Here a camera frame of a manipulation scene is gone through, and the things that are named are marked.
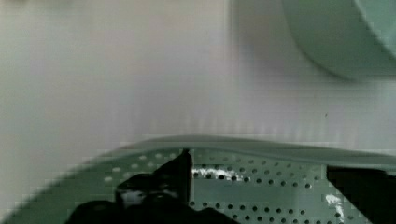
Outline green plastic strainer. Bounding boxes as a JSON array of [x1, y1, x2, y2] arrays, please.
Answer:
[[2, 135, 395, 224]]

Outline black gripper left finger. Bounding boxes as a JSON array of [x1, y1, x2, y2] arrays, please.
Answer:
[[64, 148, 239, 224]]

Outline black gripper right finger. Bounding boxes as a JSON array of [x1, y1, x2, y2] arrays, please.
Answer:
[[326, 166, 395, 224]]

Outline teal green bowl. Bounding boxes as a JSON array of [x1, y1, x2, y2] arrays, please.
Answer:
[[282, 0, 396, 80]]

